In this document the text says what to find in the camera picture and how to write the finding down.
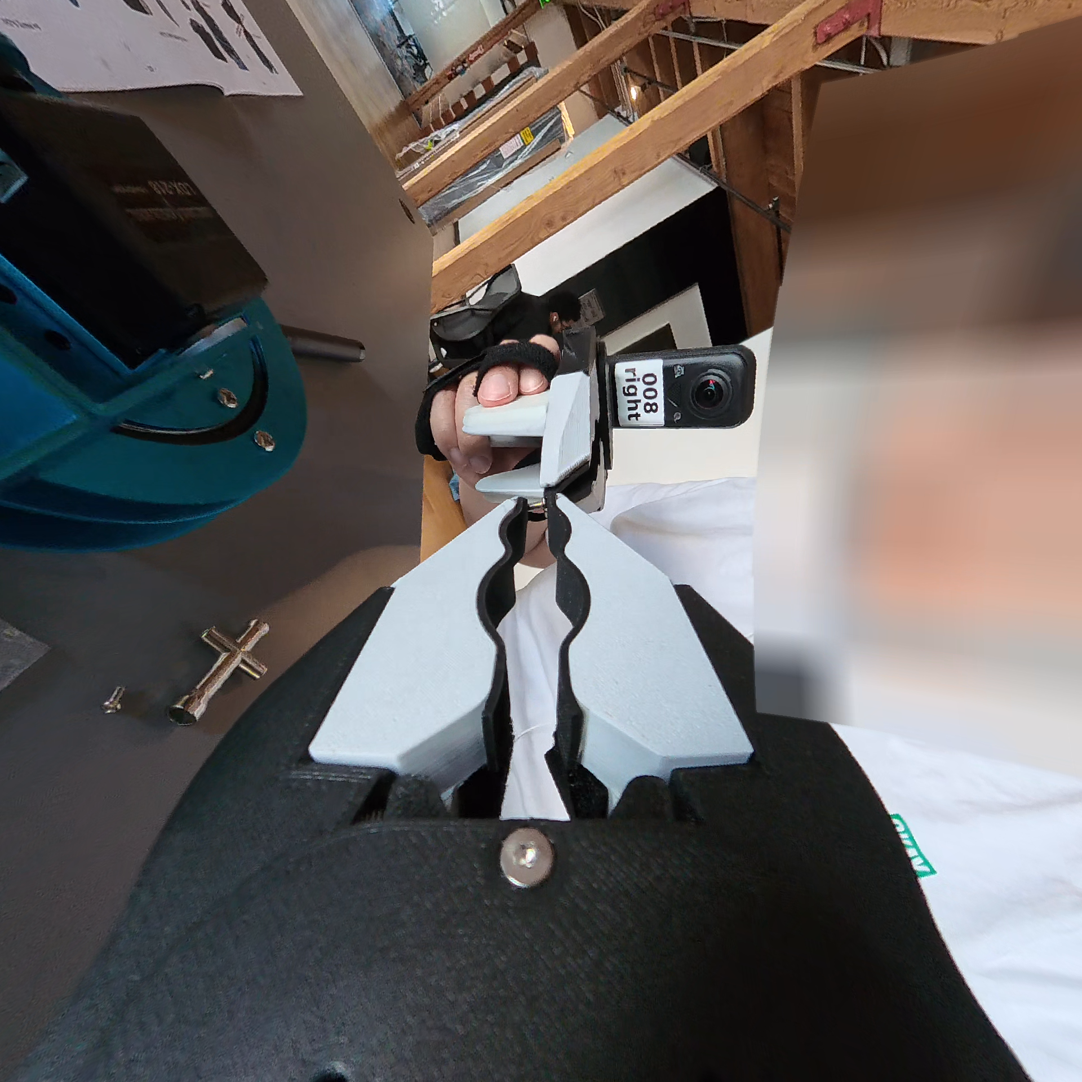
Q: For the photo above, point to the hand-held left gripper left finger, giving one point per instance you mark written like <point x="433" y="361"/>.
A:
<point x="414" y="676"/>

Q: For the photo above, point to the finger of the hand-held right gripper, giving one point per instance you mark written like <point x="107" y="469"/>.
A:
<point x="568" y="435"/>

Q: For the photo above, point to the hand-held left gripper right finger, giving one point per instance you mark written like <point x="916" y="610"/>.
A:
<point x="651" y="676"/>

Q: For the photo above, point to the blue toy robot arm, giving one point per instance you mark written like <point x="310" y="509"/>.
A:
<point x="211" y="473"/>

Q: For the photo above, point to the dark grey desk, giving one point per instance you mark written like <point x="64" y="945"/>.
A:
<point x="101" y="803"/>

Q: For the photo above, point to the person's right hand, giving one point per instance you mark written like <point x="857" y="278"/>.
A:
<point x="499" y="387"/>

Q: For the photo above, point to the black mesh office chair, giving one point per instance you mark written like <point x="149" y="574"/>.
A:
<point x="473" y="317"/>

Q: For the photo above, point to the silver cross wrench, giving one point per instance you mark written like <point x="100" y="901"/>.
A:
<point x="221" y="668"/>

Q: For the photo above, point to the clear plastic bag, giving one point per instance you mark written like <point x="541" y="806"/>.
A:
<point x="17" y="655"/>

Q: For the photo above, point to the printed paper sheet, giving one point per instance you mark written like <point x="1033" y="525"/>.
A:
<point x="127" y="42"/>

